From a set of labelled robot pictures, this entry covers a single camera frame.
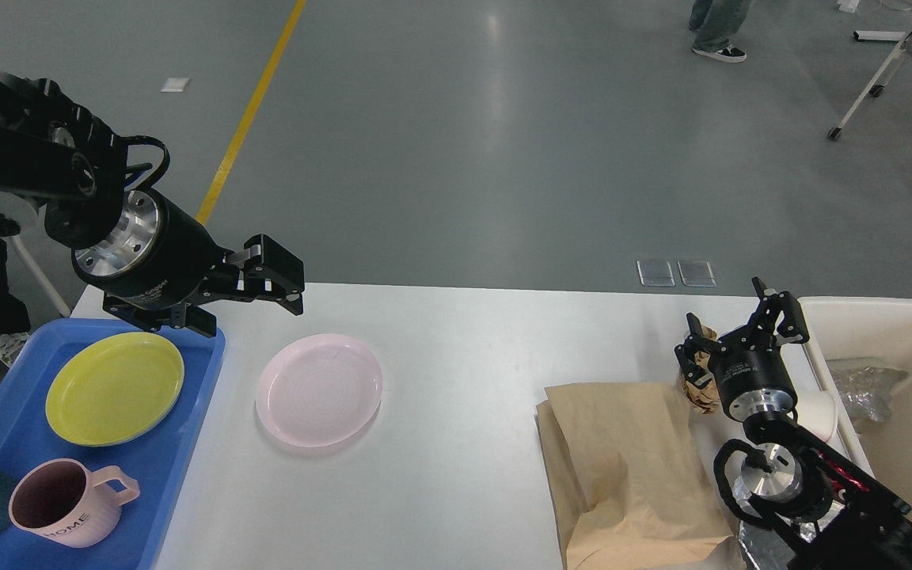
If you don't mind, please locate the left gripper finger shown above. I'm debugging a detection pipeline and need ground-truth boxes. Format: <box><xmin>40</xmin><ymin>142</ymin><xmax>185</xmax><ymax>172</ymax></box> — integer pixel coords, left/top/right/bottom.
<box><xmin>211</xmin><ymin>234</ymin><xmax>306</xmax><ymax>315</ymax></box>
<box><xmin>104</xmin><ymin>294</ymin><xmax>218</xmax><ymax>338</ymax></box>

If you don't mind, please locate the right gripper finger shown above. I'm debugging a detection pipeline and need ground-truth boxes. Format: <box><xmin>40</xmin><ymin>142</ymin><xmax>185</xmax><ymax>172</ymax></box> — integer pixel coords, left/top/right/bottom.
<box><xmin>674</xmin><ymin>313</ymin><xmax>720</xmax><ymax>387</ymax></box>
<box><xmin>730</xmin><ymin>275</ymin><xmax>810</xmax><ymax>351</ymax></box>

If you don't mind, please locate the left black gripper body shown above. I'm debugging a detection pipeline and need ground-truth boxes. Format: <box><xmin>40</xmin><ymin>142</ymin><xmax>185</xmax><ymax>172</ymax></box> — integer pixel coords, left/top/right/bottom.
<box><xmin>71</xmin><ymin>188</ymin><xmax>232</xmax><ymax>317</ymax></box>

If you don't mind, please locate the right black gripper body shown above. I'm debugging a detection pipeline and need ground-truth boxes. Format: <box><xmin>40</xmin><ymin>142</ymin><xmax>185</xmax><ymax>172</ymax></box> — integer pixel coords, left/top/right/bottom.
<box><xmin>707</xmin><ymin>344</ymin><xmax>799</xmax><ymax>422</ymax></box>

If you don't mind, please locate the pink plate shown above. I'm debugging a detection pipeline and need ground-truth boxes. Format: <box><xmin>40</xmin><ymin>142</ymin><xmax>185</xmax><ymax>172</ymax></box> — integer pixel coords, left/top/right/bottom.
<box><xmin>256</xmin><ymin>333</ymin><xmax>385</xmax><ymax>450</ymax></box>

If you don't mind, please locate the pink HOME mug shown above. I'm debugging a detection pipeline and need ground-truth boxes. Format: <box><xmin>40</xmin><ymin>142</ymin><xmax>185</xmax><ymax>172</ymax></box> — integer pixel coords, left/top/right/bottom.
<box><xmin>8</xmin><ymin>458</ymin><xmax>140</xmax><ymax>549</ymax></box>

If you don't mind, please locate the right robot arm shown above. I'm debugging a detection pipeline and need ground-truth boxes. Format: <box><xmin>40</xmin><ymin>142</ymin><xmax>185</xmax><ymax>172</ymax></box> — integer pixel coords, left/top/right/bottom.
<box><xmin>674</xmin><ymin>277</ymin><xmax>912</xmax><ymax>569</ymax></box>

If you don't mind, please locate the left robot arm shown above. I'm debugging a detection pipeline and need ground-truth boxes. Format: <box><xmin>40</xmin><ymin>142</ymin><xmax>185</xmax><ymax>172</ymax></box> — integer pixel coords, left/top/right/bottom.
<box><xmin>0</xmin><ymin>70</ymin><xmax>305</xmax><ymax>338</ymax></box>

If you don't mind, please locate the crumpled brown paper ball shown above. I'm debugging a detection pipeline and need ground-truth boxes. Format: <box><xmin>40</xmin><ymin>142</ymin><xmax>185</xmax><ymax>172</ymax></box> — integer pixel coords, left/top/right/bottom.
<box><xmin>679</xmin><ymin>325</ymin><xmax>721</xmax><ymax>415</ymax></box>

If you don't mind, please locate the white paper cup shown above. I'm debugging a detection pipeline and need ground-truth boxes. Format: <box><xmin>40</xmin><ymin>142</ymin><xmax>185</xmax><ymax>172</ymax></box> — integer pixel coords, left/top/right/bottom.
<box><xmin>795</xmin><ymin>390</ymin><xmax>838</xmax><ymax>443</ymax></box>

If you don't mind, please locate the right floor outlet plate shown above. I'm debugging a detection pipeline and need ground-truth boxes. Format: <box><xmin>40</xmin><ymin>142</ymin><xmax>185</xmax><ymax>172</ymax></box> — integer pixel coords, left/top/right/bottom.
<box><xmin>677</xmin><ymin>260</ymin><xmax>717</xmax><ymax>287</ymax></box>

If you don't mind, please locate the floor outlet plate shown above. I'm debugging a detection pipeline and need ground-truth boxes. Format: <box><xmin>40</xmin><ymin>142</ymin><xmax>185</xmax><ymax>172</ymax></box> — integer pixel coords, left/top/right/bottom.
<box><xmin>636</xmin><ymin>259</ymin><xmax>676</xmax><ymax>287</ymax></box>
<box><xmin>677</xmin><ymin>260</ymin><xmax>717</xmax><ymax>287</ymax></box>

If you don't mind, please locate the left floor outlet plate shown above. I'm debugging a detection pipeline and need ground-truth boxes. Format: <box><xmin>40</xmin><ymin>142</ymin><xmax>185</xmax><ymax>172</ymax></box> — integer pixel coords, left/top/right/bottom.
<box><xmin>636</xmin><ymin>259</ymin><xmax>676</xmax><ymax>287</ymax></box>

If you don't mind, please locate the yellow plate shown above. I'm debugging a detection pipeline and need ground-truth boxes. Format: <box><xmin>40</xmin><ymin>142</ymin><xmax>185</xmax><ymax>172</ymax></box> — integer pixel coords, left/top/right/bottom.
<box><xmin>44</xmin><ymin>332</ymin><xmax>185</xmax><ymax>447</ymax></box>

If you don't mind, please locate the crumpled clear plastic wrap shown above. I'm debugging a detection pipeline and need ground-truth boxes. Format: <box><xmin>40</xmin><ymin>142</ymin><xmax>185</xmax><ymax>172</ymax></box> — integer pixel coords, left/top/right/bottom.
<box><xmin>826</xmin><ymin>357</ymin><xmax>909</xmax><ymax>426</ymax></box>

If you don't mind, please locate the crushed red can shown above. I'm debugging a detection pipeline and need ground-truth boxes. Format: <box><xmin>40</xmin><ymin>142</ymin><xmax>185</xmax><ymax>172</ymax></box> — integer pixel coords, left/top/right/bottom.
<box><xmin>815</xmin><ymin>451</ymin><xmax>871</xmax><ymax>493</ymax></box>

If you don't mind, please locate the brown paper bag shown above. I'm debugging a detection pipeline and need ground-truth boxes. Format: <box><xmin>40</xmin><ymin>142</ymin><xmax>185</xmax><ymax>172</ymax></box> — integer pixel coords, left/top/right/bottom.
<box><xmin>537</xmin><ymin>382</ymin><xmax>732</xmax><ymax>569</ymax></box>

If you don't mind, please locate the blue plastic tray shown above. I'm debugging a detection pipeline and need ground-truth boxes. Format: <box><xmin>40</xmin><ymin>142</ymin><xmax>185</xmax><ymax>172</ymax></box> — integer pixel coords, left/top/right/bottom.
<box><xmin>0</xmin><ymin>318</ymin><xmax>226</xmax><ymax>569</ymax></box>

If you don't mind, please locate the white rolling stand right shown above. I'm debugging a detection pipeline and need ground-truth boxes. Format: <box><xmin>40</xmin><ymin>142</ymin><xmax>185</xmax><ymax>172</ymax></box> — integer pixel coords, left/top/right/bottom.
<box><xmin>825</xmin><ymin>0</ymin><xmax>912</xmax><ymax>142</ymax></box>

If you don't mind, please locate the walking person in jeans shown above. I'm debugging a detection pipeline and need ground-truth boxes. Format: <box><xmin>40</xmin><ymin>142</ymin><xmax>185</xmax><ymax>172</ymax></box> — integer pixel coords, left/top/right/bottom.
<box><xmin>688</xmin><ymin>0</ymin><xmax>753</xmax><ymax>63</ymax></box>

